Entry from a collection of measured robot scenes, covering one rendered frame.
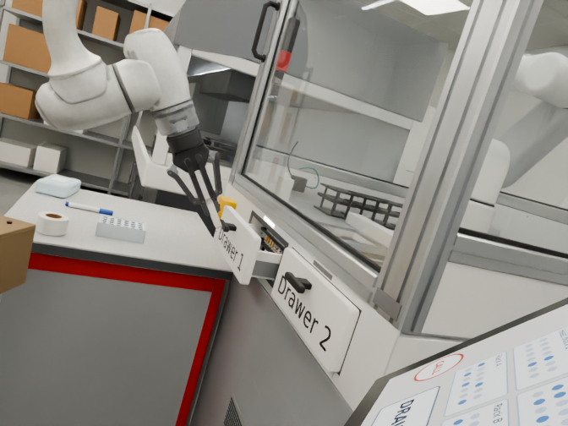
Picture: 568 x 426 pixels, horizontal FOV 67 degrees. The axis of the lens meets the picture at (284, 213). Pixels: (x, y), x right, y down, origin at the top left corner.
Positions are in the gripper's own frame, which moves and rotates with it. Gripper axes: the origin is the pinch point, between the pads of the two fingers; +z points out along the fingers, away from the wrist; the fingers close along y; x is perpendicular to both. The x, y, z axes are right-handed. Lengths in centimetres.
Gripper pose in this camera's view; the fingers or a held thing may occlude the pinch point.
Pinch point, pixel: (213, 213)
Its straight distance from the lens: 102.9
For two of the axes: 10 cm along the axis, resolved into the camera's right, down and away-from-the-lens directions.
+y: 9.0, -3.8, 2.3
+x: -3.4, -2.6, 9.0
